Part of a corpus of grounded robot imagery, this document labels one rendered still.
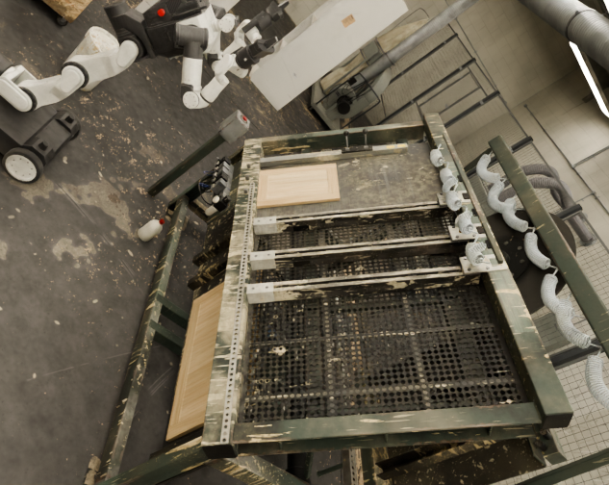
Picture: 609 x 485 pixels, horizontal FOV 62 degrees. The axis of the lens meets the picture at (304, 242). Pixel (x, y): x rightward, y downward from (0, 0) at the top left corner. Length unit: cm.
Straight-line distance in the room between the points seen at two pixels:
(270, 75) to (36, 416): 525
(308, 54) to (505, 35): 591
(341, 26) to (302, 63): 65
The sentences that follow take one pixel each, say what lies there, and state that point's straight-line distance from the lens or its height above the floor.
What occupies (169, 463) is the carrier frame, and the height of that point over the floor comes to 61.
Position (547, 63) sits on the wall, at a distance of 1231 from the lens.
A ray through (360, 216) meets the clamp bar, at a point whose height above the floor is 141.
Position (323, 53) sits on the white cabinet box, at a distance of 677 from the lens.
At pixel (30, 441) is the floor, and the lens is 261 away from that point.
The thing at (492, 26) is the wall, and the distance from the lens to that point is 1169.
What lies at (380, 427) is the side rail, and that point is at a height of 136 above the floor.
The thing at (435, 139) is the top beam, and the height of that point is 187.
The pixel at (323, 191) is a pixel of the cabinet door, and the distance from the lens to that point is 302.
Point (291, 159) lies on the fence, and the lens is 330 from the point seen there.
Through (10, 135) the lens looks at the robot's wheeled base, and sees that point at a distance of 316.
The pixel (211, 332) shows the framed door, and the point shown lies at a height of 46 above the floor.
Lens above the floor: 220
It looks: 24 degrees down
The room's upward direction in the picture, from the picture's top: 58 degrees clockwise
